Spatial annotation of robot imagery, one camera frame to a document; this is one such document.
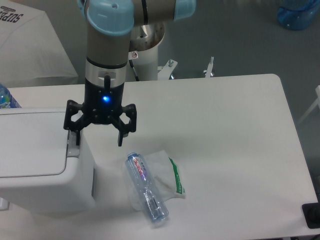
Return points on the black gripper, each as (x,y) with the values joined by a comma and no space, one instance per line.
(103,102)

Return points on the white push-lid trash can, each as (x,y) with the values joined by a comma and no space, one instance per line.
(43,167)

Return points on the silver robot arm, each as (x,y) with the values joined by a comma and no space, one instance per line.
(109,27)

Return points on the clear plastic water bottle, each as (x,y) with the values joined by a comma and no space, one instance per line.
(144,184)

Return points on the middle white table clamp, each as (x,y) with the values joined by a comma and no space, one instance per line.
(166,72)

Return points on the white table clamp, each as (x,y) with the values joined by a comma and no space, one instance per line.
(166,72)
(209,72)

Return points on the clear green-edged plastic bag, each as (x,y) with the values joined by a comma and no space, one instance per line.
(166,176)

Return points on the blue labelled bottle left edge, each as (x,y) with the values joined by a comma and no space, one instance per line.
(7,101)

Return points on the right white table clamp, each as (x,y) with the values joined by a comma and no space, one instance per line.
(209,72)

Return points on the large blue water jug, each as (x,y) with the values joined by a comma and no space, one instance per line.
(297,15)

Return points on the black device at table edge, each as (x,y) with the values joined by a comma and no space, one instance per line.
(311,213)

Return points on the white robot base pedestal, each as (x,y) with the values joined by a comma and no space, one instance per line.
(142,65)

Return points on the white frame at right edge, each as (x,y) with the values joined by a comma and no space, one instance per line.
(313,106)

